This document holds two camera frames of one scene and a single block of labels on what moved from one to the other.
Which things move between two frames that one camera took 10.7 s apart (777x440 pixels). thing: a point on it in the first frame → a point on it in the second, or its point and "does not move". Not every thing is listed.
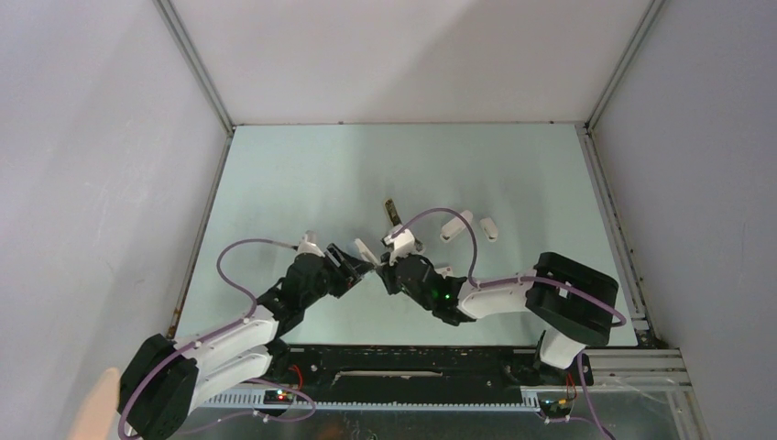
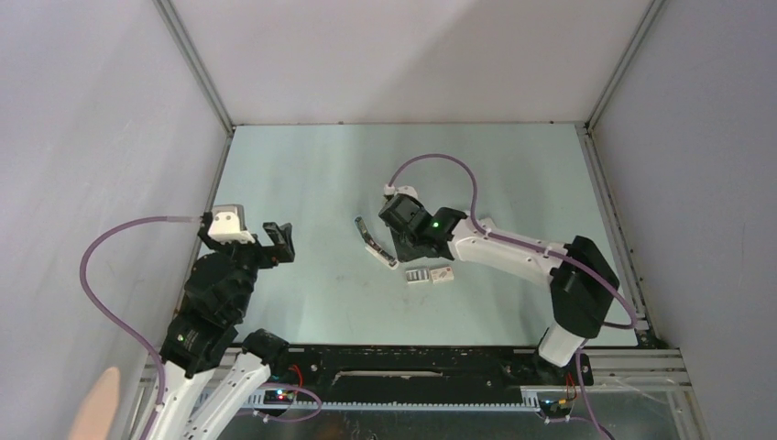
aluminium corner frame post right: [651, 12] does not move
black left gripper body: [333, 280] → [248, 258]
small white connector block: [445, 271] does not move
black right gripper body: [396, 286] → [405, 247]
